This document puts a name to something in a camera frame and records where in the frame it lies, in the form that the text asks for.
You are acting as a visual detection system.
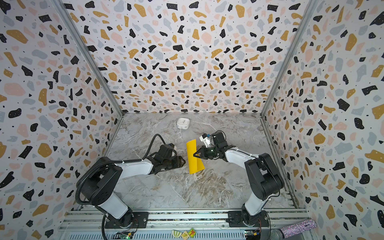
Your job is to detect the aluminium rail frame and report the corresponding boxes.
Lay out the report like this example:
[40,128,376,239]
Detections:
[57,208,309,240]

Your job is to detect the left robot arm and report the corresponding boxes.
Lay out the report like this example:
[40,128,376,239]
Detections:
[75,144,186,227]

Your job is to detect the glitter microphone right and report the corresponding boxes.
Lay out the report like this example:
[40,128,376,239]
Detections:
[269,219,317,240]

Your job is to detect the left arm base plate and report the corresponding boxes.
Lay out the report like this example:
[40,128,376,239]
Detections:
[105,212,149,230]

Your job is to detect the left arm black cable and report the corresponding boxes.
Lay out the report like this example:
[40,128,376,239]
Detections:
[74,133,169,240]

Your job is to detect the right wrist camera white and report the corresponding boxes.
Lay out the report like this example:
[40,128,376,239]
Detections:
[199,133,212,148]

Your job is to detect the colourful stickers on rail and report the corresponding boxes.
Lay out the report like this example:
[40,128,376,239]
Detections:
[172,229,197,240]

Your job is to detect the yellow square paper sheet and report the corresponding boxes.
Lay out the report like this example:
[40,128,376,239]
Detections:
[187,140,205,175]

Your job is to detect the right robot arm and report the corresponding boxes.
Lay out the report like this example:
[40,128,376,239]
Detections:
[193,131,284,227]

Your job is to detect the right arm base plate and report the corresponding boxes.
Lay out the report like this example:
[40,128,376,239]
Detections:
[226,211,270,228]

